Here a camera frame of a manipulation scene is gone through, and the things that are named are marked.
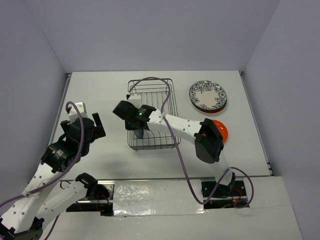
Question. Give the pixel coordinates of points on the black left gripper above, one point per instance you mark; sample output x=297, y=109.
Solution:
x=99, y=131

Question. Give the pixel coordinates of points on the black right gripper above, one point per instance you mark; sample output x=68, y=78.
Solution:
x=128, y=125

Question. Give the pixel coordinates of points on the light green small plate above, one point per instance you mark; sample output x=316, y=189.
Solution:
x=139, y=133

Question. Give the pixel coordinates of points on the red and teal patterned plate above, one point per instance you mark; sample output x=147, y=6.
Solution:
x=215, y=111

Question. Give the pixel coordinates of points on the blue floral white plate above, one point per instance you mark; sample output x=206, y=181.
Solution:
x=207, y=95

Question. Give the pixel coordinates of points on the orange red plate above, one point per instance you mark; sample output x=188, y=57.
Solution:
x=222, y=129

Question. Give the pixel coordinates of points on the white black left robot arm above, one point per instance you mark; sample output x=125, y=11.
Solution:
x=31, y=212

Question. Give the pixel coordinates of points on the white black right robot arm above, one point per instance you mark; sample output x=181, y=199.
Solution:
x=204, y=135

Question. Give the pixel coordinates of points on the silver foil tape panel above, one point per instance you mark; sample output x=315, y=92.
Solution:
x=154, y=198

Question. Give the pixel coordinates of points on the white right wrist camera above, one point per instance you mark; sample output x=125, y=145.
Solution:
x=135, y=99

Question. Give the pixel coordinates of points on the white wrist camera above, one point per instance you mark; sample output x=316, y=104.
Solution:
x=74, y=110
x=135, y=99

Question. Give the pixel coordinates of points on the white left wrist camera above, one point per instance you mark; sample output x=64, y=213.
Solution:
x=74, y=110

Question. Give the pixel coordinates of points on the grey wire dish rack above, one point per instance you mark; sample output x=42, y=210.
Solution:
x=153, y=93

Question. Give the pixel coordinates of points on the aluminium table edge rail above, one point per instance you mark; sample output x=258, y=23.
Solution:
x=57, y=120

